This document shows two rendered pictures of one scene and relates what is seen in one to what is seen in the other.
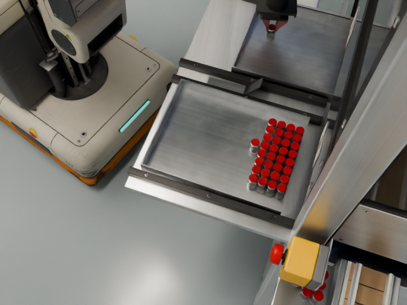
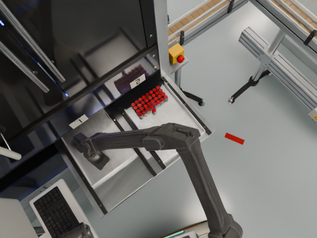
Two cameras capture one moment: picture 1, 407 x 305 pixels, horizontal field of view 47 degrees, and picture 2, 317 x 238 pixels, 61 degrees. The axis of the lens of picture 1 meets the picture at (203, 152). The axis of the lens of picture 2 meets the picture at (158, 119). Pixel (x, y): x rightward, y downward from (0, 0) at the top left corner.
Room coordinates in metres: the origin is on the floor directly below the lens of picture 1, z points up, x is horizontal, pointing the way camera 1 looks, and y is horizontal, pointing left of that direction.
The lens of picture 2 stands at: (0.88, 0.23, 2.19)
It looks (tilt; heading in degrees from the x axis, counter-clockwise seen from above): 70 degrees down; 222
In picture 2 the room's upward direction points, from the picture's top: 10 degrees counter-clockwise
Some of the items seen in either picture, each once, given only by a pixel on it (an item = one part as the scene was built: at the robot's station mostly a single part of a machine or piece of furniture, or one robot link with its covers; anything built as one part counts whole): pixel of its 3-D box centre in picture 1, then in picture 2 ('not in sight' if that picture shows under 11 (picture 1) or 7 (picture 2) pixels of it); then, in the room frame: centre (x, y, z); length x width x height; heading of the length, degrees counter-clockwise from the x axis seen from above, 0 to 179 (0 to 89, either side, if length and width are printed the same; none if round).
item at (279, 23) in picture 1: (272, 17); not in sight; (0.87, -0.19, 0.96); 0.07 x 0.07 x 0.09; 85
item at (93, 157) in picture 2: not in sight; (90, 152); (0.87, -0.20, 1.09); 0.07 x 0.06 x 0.07; 83
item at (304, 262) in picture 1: (302, 262); (174, 52); (0.22, -0.19, 1.00); 0.08 x 0.07 x 0.07; 70
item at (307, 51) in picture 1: (306, 51); (95, 143); (0.81, -0.28, 0.90); 0.34 x 0.26 x 0.04; 70
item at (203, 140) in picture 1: (227, 143); (163, 120); (0.53, -0.06, 0.90); 0.34 x 0.26 x 0.04; 69
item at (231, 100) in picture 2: not in sight; (252, 83); (-0.38, 0.22, 0.07); 0.50 x 0.08 x 0.14; 160
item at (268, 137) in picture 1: (262, 153); (153, 107); (0.50, -0.14, 0.91); 0.18 x 0.02 x 0.05; 159
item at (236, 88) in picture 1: (234, 81); (140, 145); (0.70, -0.08, 0.91); 0.14 x 0.03 x 0.06; 71
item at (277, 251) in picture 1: (280, 255); (180, 58); (0.23, -0.15, 1.00); 0.04 x 0.04 x 0.04; 70
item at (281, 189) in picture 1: (289, 162); (145, 97); (0.48, -0.20, 0.91); 0.18 x 0.02 x 0.05; 159
